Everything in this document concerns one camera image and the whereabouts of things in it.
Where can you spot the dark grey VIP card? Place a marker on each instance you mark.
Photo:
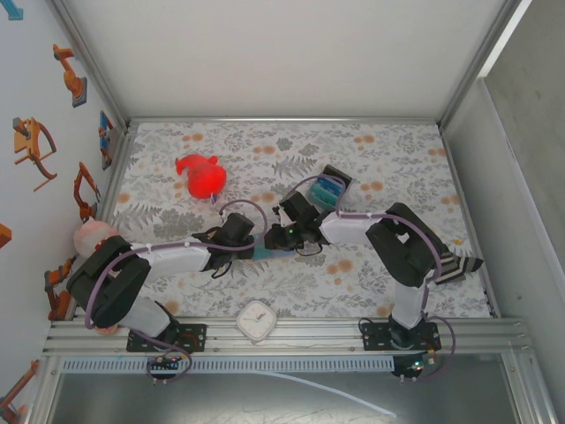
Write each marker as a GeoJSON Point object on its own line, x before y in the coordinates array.
{"type": "Point", "coordinates": [340, 173]}

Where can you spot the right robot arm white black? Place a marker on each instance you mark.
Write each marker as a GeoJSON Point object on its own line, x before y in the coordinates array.
{"type": "Point", "coordinates": [344, 227]}

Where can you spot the teal green card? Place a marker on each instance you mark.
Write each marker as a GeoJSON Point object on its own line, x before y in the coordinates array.
{"type": "Point", "coordinates": [321, 195]}

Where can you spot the dark blue card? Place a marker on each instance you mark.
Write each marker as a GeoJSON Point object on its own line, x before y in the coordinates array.
{"type": "Point", "coordinates": [330, 184]}

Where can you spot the teal black small box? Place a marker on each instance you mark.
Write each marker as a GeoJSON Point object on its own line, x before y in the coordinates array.
{"type": "Point", "coordinates": [331, 192]}

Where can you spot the floral printed table cloth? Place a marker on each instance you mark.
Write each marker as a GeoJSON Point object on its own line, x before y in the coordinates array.
{"type": "Point", "coordinates": [309, 287]}

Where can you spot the red plush toy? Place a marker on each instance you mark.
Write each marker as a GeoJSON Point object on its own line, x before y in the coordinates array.
{"type": "Point", "coordinates": [205, 179]}

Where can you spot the white square clock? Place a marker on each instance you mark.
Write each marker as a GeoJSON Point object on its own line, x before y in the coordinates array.
{"type": "Point", "coordinates": [257, 321]}

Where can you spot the pink plush toy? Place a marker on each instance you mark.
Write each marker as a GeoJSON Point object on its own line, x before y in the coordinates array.
{"type": "Point", "coordinates": [90, 234]}

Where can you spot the pink donut toy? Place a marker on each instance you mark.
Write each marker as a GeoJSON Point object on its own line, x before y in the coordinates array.
{"type": "Point", "coordinates": [108, 331]}

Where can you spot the striped sock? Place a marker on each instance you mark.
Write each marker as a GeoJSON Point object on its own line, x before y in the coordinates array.
{"type": "Point", "coordinates": [463, 265]}

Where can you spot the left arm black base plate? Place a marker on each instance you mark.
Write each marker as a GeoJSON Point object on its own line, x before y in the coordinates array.
{"type": "Point", "coordinates": [194, 338]}

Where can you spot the aluminium frame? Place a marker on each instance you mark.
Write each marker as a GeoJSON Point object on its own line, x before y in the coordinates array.
{"type": "Point", "coordinates": [282, 119]}

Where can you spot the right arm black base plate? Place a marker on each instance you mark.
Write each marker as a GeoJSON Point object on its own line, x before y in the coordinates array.
{"type": "Point", "coordinates": [375, 338]}

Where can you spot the teal wall sticker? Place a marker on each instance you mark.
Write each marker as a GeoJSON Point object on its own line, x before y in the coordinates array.
{"type": "Point", "coordinates": [15, 13]}

